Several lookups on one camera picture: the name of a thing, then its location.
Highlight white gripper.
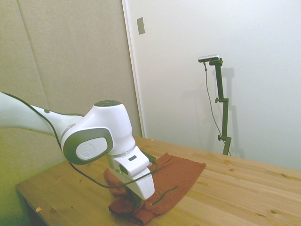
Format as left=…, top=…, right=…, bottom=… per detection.
left=110, top=166, right=155, bottom=209

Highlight rust red shorts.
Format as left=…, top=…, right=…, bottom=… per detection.
left=103, top=152, right=207, bottom=225

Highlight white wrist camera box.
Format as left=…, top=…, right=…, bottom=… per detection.
left=111, top=152, right=151, bottom=178

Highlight dark green camera stand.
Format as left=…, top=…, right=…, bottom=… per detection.
left=209, top=58, right=232, bottom=156

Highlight white door frame trim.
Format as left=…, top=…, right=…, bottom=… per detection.
left=121, top=0, right=147, bottom=138

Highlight grey camera on stand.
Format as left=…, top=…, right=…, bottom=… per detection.
left=198, top=54, right=221, bottom=63

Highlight grey wall plate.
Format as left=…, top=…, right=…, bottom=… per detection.
left=136, top=16, right=146, bottom=35

